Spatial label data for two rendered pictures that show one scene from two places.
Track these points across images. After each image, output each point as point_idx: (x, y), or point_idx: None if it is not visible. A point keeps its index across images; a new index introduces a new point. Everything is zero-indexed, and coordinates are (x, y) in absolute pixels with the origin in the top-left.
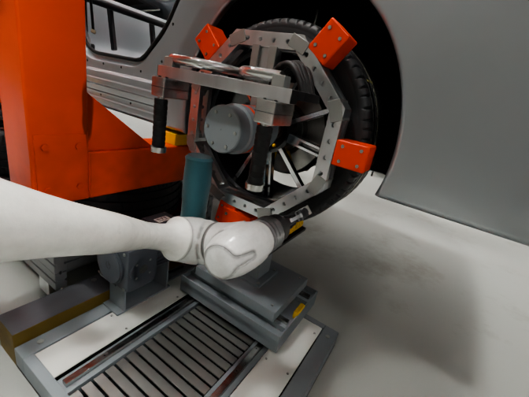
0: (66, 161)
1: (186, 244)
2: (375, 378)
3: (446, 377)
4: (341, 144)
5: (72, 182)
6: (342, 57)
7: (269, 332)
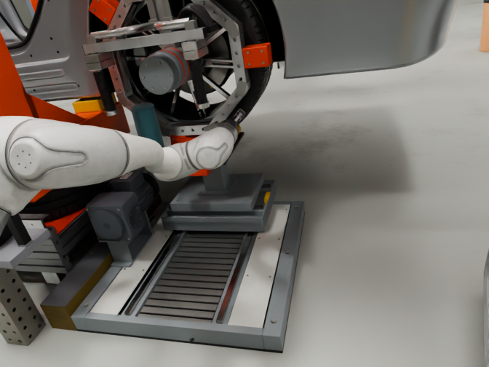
0: None
1: (178, 162)
2: (342, 218)
3: (391, 194)
4: (246, 51)
5: None
6: None
7: (252, 218)
